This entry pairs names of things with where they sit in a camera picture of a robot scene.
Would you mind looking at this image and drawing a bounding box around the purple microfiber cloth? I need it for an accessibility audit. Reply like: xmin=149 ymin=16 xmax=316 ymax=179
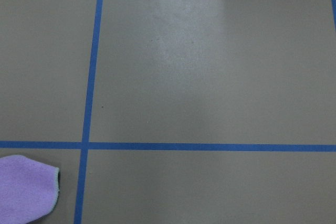
xmin=1 ymin=155 xmax=59 ymax=223

